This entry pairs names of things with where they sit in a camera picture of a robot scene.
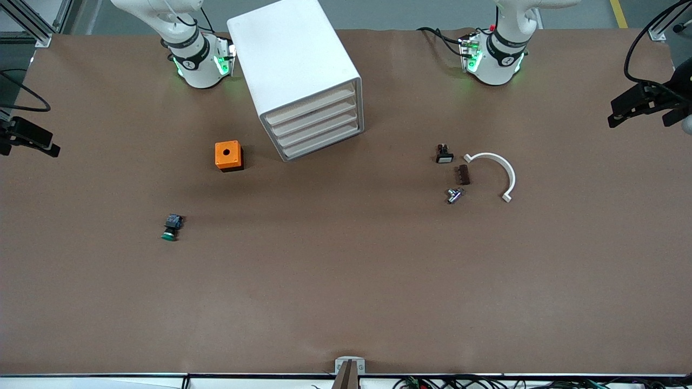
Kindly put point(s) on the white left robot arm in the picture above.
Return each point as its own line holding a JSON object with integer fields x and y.
{"x": 500, "y": 59}

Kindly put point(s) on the white table edge rail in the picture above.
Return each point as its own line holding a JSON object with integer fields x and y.
{"x": 108, "y": 382}

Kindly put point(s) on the white curved plastic bracket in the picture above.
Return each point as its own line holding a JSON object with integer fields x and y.
{"x": 500, "y": 161}

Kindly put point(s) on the orange button enclosure box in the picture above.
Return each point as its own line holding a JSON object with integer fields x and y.
{"x": 227, "y": 154}

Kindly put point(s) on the green push button switch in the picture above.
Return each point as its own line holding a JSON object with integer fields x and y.
{"x": 173, "y": 221}

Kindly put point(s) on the yellow floor tape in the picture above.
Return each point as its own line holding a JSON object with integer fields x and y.
{"x": 619, "y": 13}

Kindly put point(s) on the brown terminal block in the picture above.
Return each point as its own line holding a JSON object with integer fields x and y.
{"x": 464, "y": 175}

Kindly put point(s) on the brown table cover sheet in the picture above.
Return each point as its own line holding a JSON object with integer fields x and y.
{"x": 346, "y": 281}

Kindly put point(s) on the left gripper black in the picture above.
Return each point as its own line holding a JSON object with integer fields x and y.
{"x": 673, "y": 89}

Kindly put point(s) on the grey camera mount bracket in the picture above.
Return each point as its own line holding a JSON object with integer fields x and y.
{"x": 340, "y": 367}

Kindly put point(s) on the black white push button switch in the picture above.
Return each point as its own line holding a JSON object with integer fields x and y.
{"x": 444, "y": 156}

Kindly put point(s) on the aluminium frame profile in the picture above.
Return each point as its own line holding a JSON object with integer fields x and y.
{"x": 32, "y": 27}
{"x": 658, "y": 33}

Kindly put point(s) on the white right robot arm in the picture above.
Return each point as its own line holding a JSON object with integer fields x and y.
{"x": 197, "y": 59}

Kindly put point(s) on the silver key switch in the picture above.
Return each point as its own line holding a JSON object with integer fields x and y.
{"x": 454, "y": 196}

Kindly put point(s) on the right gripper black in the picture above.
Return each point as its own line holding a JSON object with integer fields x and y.
{"x": 16, "y": 131}

